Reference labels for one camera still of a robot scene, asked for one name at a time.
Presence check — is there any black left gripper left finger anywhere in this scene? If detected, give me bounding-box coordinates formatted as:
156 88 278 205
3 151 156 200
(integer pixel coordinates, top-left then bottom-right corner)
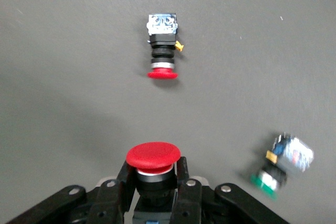
5 159 137 224

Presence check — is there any green push button switch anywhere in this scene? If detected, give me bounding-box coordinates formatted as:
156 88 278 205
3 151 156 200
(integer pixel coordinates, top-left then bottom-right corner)
249 132 315 200

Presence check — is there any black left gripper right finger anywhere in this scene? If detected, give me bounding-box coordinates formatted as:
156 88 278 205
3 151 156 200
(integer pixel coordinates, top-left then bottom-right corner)
170 157 289 224

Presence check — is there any dark grey table mat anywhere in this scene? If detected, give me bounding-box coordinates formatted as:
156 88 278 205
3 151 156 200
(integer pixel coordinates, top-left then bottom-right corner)
0 0 336 224

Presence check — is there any red push button switch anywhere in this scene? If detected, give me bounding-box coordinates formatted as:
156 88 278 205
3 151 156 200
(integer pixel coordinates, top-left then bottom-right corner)
125 142 182 224
145 13 184 80

